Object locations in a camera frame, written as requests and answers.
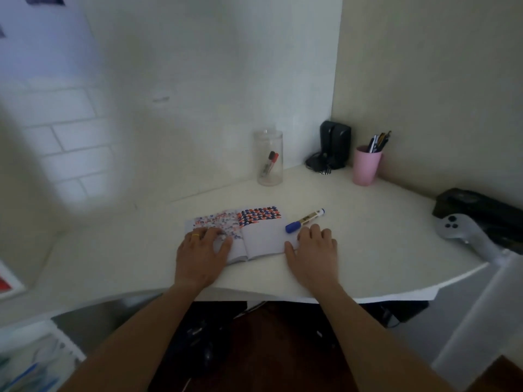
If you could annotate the person's left hand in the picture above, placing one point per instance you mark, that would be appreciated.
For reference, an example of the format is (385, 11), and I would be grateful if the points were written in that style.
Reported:
(200, 261)

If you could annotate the person's right hand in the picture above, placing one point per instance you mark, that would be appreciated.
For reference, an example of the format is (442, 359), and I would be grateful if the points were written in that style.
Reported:
(314, 265)

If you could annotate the person's left little finger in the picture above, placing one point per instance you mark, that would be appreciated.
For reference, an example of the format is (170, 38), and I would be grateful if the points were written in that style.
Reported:
(184, 242)

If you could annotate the person's right little finger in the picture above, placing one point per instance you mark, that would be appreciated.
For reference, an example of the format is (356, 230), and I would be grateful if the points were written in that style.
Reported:
(334, 248)

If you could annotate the person's right middle finger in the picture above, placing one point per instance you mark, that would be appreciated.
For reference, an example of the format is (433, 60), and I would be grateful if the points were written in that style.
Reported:
(316, 233)

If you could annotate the person's left thumb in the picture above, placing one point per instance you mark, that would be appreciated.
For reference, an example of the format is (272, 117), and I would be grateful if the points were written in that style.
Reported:
(226, 248)

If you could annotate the person's left middle finger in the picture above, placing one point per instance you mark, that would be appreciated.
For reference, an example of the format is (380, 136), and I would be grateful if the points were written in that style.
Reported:
(207, 235)

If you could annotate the person's right thumb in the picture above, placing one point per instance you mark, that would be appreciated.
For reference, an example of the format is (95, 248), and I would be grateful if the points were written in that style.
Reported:
(291, 253)

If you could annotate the notebook with patterned pages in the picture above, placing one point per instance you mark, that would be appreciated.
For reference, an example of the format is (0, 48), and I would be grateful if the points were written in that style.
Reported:
(261, 240)

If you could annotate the person's left forearm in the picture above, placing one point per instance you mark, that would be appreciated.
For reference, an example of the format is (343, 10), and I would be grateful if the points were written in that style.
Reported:
(139, 338)

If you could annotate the person's right forearm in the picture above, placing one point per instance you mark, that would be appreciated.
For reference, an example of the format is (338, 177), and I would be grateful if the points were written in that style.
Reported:
(367, 342)

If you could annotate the blue capped marker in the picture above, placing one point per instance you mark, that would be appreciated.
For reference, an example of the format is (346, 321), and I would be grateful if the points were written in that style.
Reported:
(305, 220)

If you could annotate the clear glass jar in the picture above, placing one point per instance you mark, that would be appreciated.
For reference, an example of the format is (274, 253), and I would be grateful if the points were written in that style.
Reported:
(268, 179)

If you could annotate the pink plastic cup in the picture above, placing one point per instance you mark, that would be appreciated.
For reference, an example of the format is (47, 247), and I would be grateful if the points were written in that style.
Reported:
(366, 169)

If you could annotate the black capped marker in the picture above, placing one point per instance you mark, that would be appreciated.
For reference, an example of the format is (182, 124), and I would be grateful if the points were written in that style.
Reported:
(266, 166)

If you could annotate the red capped marker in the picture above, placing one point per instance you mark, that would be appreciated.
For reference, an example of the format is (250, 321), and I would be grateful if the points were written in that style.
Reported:
(274, 159)

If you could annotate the black box under desk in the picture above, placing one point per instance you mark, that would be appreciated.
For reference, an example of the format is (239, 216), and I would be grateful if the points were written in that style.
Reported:
(402, 310)

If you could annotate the black speaker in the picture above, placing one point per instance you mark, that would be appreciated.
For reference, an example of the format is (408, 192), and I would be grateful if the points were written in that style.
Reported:
(336, 142)

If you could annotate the bunch of pens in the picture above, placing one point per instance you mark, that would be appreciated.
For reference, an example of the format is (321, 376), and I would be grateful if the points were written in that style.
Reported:
(379, 142)

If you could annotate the grey handheld controller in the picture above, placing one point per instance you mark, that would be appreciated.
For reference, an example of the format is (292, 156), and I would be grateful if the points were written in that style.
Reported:
(461, 232)

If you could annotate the black case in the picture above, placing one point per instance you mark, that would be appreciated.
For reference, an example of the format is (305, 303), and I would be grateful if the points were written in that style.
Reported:
(478, 206)

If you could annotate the red and white picture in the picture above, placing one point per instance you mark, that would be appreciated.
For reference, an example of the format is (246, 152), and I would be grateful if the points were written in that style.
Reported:
(7, 283)

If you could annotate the white drawer with blue items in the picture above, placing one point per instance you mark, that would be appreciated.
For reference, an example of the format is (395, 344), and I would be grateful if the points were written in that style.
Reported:
(36, 363)

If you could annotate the white furniture frame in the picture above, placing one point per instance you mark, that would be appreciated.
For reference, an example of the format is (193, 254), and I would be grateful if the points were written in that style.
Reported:
(486, 306)

